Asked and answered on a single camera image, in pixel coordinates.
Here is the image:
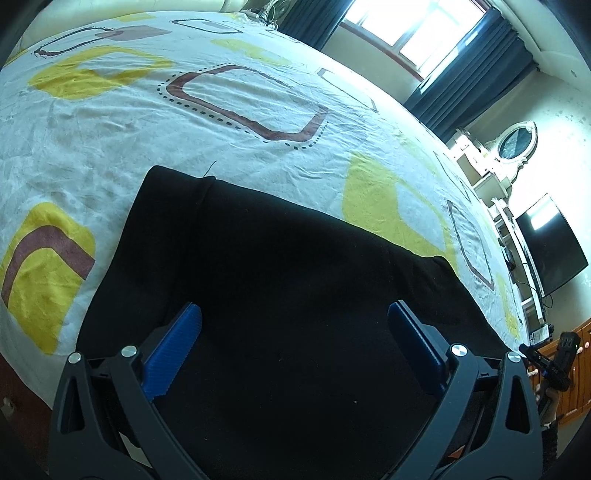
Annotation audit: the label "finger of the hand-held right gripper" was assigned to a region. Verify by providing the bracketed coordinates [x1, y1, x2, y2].
[518, 342, 565, 385]

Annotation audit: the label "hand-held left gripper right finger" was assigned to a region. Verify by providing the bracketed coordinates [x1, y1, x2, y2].
[383, 300, 544, 480]

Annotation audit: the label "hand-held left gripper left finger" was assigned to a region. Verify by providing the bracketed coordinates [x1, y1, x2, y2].
[48, 302, 219, 480]

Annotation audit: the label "black pants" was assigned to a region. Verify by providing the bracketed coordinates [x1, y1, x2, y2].
[76, 165, 525, 480]

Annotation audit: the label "wooden cabinet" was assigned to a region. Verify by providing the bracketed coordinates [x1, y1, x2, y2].
[530, 318, 591, 426]

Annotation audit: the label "white television stand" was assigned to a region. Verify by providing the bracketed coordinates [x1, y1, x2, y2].
[490, 198, 552, 343]

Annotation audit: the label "black flat television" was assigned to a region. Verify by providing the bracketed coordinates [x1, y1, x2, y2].
[514, 194, 590, 297]

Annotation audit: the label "white vanity dresser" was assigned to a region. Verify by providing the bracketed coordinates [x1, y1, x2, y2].
[449, 129, 514, 200]

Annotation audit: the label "white printed bed sheet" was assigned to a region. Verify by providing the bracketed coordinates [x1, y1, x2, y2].
[0, 11, 529, 411]

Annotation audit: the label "oval vanity mirror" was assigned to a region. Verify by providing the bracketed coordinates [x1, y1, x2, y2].
[495, 121, 539, 163]

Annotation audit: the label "dark blue curtain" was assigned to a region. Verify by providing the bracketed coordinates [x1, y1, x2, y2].
[405, 8, 540, 141]
[277, 0, 356, 47]

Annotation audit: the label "window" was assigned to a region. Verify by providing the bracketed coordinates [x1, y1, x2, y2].
[339, 0, 492, 81]

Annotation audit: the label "small white fan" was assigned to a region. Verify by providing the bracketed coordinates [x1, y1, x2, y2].
[264, 0, 293, 21]

